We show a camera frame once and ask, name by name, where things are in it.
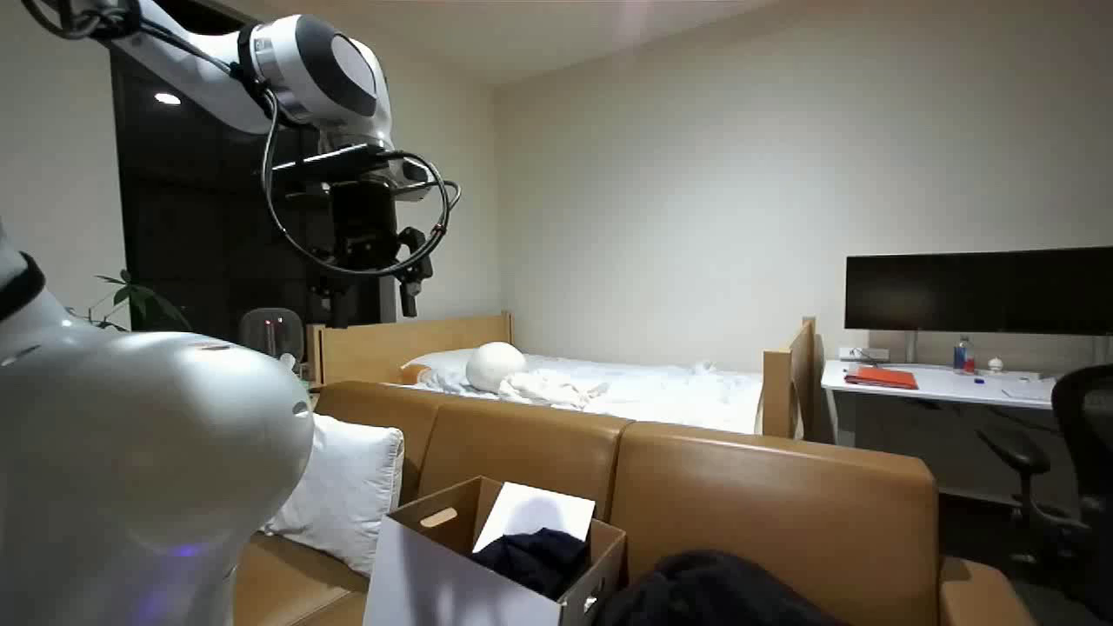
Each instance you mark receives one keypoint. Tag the brown leather couch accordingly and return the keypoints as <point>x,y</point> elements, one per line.
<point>765,504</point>

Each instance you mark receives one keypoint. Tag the wooden bed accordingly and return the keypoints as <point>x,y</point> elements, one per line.
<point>669,391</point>

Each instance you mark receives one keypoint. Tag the black office chair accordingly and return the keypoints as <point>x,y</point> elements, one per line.
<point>1087,435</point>

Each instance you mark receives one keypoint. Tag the white power strip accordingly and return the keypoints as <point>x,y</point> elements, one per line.
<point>863,354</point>

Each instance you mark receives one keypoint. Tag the grey round speaker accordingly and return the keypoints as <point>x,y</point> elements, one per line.
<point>269,335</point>

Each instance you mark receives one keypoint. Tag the black garment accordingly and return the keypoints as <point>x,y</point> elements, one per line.
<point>704,596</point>

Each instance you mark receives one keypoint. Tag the white paper sheet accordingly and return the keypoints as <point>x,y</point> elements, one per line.
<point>530,511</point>

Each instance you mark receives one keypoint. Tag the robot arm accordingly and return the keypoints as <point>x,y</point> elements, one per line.
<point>130,452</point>

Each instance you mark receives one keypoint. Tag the white bed pillow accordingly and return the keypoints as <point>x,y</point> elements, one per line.
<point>439,365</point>

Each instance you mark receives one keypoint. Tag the red folder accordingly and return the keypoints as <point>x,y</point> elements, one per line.
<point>883,377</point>

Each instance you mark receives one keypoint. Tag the dark window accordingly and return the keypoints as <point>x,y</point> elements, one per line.
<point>191,226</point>

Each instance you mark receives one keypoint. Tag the plastic bottle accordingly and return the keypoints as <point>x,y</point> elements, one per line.
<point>963,356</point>

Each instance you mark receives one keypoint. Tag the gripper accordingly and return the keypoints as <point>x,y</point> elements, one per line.
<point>363,222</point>

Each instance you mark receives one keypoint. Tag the white couch pillow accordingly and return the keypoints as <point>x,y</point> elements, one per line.
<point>343,491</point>

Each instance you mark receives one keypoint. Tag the round white cushion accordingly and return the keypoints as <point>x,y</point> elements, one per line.
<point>494,363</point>

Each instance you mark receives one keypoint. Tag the white desk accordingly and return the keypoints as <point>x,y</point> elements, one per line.
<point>948,387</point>

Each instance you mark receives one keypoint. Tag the cardboard box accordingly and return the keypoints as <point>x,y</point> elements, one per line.
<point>435,574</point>

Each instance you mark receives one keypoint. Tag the row of monitors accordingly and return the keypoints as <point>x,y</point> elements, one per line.
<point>974,291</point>

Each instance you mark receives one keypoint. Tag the dark blue jersey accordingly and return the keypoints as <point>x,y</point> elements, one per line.
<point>535,561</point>

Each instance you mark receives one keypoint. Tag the crumpled white blanket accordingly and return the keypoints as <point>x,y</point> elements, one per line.
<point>548,389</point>

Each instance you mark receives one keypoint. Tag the green potted plant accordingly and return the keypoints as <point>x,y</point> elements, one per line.
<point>143,306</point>

